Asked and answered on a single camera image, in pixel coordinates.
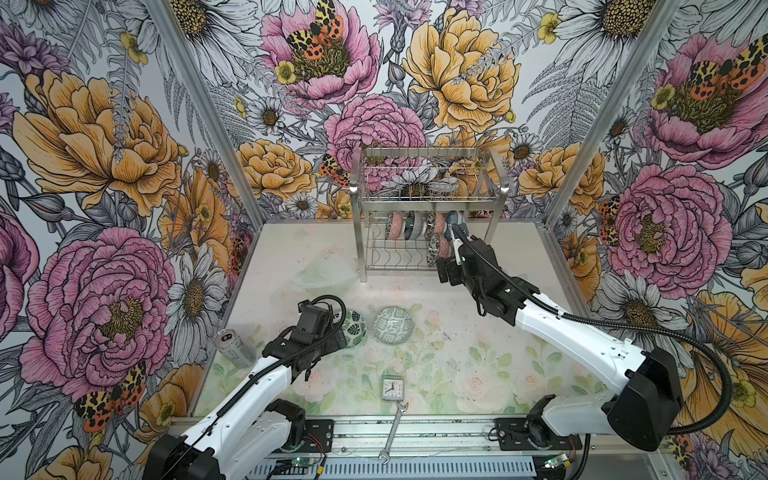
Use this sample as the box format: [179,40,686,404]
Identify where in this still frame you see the dark blue petal bowl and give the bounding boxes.
[404,211,424,240]

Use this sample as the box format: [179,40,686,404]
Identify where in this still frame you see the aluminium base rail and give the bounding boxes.
[246,413,684,479]

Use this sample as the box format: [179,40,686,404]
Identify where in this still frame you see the silver metal wrench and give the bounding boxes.
[378,401,408,465]

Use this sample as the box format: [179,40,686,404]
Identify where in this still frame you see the silver metal dish rack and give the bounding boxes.
[350,146,510,281]

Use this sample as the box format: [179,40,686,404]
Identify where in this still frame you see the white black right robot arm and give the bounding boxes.
[437,235,683,451]

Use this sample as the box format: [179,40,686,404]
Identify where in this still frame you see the blue floral bowl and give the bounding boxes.
[444,210,468,240]

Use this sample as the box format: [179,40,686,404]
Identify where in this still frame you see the silver grey can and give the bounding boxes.
[214,328,256,369]

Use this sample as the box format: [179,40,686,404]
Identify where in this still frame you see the black leaf pattern bowl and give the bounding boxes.
[426,233,443,267]
[424,212,446,239]

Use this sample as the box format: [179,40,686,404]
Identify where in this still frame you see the pink striped bowl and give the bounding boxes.
[438,235,453,259]

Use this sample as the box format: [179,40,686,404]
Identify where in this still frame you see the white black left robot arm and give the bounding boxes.
[143,294,347,479]

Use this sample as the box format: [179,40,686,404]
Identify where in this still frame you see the green patterned upturned bowl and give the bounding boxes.
[373,306,414,346]

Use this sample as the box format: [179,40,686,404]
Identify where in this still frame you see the green leaf pattern bowl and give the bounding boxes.
[342,310,367,348]

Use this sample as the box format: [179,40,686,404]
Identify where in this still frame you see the black leaf pink-outside bowl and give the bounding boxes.
[385,211,405,241]

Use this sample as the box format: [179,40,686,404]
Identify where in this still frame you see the small square white clock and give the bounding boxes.
[381,375,405,402]

